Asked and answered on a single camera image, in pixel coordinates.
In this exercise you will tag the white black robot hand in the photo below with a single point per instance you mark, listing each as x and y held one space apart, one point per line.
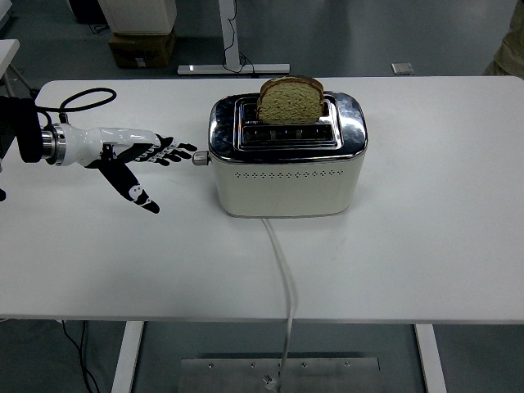
82 143

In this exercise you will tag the grey toaster lever knob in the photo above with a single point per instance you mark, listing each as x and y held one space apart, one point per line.
200 158

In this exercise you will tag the cream chrome two-slot toaster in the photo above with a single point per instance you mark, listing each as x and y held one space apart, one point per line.
286 192

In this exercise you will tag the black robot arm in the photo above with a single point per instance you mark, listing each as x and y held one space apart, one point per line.
26 131

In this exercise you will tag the brown cardboard box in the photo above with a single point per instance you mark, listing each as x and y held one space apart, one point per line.
141 51

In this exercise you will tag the black floor object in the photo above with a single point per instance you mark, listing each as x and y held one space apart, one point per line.
88 10

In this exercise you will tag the white box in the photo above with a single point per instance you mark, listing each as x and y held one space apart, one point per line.
139 16

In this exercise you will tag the white T-shaped table stand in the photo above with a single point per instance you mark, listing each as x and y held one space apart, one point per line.
229 41

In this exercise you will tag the brown bread slice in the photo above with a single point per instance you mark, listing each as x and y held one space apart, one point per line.
288 106

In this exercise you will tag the white table leg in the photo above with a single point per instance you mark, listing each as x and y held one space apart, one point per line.
430 360
127 360

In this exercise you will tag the grey metal plate with screws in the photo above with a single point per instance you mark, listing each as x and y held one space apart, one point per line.
229 376

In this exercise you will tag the small grey floor plate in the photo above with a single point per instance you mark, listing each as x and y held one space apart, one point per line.
402 68

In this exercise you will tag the person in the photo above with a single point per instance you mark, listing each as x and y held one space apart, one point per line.
511 49

